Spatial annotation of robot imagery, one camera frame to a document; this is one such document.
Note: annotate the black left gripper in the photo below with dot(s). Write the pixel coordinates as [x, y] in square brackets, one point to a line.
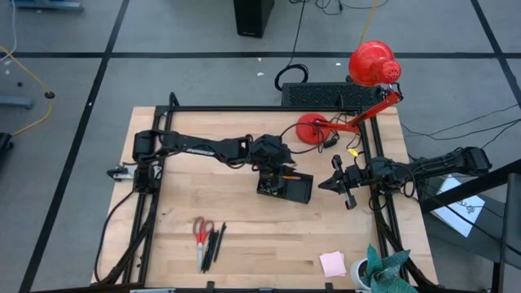
[268, 150]

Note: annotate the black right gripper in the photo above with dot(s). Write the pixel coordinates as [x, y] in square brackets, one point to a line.
[358, 177]

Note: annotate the orange pencil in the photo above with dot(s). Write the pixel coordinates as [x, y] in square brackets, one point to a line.
[292, 177]

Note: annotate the black binder clip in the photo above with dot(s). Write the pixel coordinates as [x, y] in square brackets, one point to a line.
[276, 189]
[266, 188]

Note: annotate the black mesh desk organizer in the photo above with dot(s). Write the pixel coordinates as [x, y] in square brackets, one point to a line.
[297, 191]

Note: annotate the pink sticky note pad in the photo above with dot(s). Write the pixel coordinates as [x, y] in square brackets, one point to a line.
[332, 263]

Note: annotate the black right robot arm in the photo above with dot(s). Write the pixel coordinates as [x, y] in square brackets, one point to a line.
[439, 167]

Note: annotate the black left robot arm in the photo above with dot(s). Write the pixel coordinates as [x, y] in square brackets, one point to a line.
[191, 146]

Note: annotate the black perforated box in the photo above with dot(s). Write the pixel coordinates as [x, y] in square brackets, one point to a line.
[329, 94]

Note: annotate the white plant pot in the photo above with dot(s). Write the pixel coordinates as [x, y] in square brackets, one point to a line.
[357, 274]

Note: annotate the teal cloth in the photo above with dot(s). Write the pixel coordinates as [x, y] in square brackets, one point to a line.
[384, 270]

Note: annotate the red desk lamp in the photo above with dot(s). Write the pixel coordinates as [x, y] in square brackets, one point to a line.
[372, 63]

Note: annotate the white printed paper sheet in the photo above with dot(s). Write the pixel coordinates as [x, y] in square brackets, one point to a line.
[460, 215]

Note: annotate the dark grey side table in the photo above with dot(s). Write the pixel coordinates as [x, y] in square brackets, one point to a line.
[468, 252]

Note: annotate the black computer tower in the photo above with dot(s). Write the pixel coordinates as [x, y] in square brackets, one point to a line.
[252, 16]

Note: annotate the white plastic strip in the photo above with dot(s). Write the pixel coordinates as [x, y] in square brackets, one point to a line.
[152, 290]

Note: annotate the black floor disc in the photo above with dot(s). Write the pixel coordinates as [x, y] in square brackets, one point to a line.
[49, 94]

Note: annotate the black caster wheel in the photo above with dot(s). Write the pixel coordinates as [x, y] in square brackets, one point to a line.
[5, 141]

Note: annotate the blue-grey floor base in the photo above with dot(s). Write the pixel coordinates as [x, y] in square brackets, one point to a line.
[49, 5]

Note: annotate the black metal table frame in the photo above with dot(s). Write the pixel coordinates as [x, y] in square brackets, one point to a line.
[260, 108]

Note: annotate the black frame clamp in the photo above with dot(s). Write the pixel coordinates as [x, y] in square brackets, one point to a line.
[210, 286]
[329, 287]

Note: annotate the grey floor bracket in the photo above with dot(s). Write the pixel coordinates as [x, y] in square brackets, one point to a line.
[16, 101]

